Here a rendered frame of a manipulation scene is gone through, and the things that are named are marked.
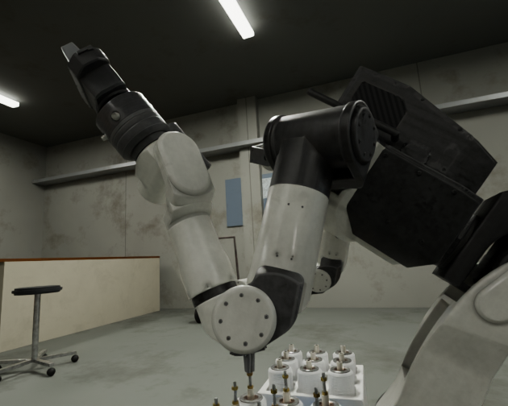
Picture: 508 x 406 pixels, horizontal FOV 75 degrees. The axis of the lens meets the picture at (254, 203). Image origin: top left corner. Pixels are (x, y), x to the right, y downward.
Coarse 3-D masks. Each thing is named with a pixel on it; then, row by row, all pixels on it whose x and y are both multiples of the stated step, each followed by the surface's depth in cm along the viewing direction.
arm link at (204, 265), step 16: (176, 224) 47; (192, 224) 46; (208, 224) 48; (176, 240) 47; (192, 240) 46; (208, 240) 46; (192, 256) 45; (208, 256) 45; (224, 256) 46; (192, 272) 44; (208, 272) 44; (224, 272) 45; (192, 288) 44; (208, 288) 43; (224, 288) 44; (208, 304) 42; (208, 320) 42
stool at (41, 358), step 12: (24, 288) 231; (36, 288) 233; (48, 288) 237; (60, 288) 247; (36, 300) 242; (36, 312) 240; (36, 324) 239; (36, 336) 238; (36, 348) 237; (0, 360) 236; (12, 360) 235; (24, 360) 235; (36, 360) 231; (72, 360) 249; (0, 372) 213; (48, 372) 219
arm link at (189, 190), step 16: (160, 144) 47; (176, 144) 48; (192, 144) 50; (160, 160) 47; (176, 160) 47; (192, 160) 48; (176, 176) 46; (192, 176) 47; (208, 176) 49; (176, 192) 45; (192, 192) 46; (208, 192) 48; (176, 208) 46; (192, 208) 47; (208, 208) 49
